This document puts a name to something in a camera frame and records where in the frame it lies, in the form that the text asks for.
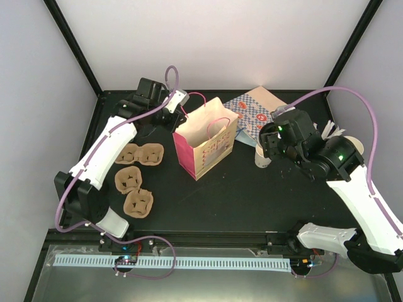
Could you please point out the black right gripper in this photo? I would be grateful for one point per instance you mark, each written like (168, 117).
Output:
(269, 145)

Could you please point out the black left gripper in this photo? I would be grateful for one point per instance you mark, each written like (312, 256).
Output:
(178, 119)

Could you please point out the cream pink Cakes paper bag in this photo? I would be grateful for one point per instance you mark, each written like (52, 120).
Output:
(205, 138)

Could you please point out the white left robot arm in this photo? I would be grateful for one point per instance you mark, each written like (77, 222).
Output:
(80, 190)

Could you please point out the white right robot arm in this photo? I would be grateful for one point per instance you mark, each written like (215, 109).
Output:
(376, 245)

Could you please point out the blue checkered bakery paper bag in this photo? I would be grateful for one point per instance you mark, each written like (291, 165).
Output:
(254, 111)

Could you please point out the tall white paper cup stack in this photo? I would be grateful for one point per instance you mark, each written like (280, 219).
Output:
(359, 148)

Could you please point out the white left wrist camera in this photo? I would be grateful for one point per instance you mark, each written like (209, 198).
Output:
(179, 99)

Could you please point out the white slotted cable rail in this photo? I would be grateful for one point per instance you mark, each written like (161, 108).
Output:
(194, 263)

